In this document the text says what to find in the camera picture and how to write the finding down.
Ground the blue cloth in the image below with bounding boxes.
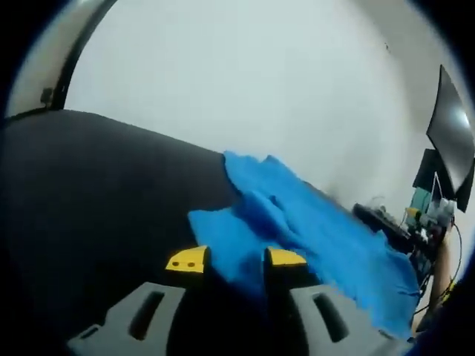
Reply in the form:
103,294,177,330
188,149,421,340

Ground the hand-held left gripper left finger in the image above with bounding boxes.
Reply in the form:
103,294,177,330
68,245,211,356

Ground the large black monitor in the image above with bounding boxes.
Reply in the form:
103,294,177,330
425,64,475,194

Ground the small black monitor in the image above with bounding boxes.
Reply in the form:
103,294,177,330
413,148,471,214

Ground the teal stand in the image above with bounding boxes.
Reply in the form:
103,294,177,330
409,186,434,213

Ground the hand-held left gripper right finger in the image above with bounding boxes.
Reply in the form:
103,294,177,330
263,247,411,356

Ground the black desk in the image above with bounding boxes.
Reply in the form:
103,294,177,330
351,202,413,243

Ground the thin cable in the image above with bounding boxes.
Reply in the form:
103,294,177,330
449,218,465,289

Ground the glass partition black frame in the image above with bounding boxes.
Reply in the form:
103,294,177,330
6,0,120,118

